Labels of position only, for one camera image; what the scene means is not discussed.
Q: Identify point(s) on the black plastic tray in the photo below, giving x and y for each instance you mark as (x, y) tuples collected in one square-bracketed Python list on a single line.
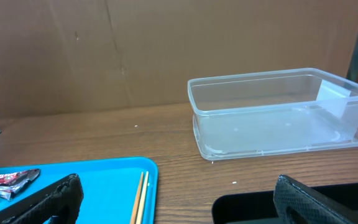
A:
[(258, 207)]

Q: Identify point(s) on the right wooden chopstick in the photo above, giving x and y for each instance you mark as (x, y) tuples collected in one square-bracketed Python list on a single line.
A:
[(142, 199)]

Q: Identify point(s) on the teal plastic tray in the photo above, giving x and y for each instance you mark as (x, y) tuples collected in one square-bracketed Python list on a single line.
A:
[(109, 187)]

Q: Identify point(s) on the clear plastic container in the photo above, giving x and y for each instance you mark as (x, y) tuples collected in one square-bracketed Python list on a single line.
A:
[(273, 113)]

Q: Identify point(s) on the brown cardboard backdrop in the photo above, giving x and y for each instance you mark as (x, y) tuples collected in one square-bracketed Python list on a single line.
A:
[(71, 56)]

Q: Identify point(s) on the red foil snack wrapper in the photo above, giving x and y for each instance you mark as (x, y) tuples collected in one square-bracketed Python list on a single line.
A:
[(13, 183)]

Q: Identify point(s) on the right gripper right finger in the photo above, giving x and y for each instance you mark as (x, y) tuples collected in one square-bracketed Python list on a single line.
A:
[(298, 203)]

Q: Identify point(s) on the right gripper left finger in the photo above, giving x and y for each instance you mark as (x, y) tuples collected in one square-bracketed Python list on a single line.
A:
[(58, 202)]

